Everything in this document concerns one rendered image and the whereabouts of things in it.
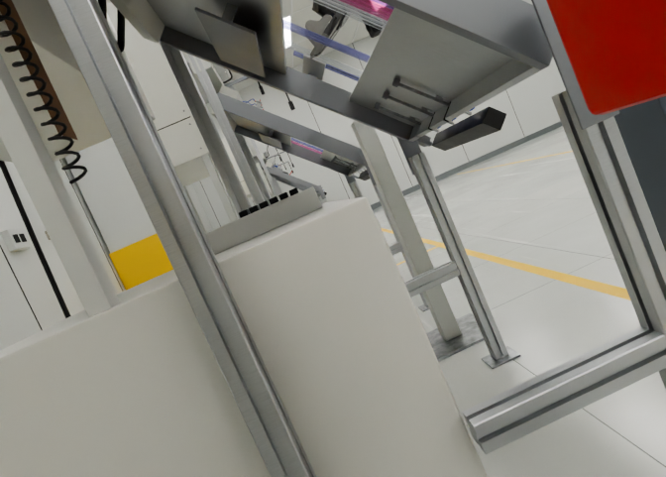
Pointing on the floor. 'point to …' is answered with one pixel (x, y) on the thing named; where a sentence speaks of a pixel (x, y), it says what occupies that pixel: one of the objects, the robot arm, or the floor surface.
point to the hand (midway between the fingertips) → (316, 54)
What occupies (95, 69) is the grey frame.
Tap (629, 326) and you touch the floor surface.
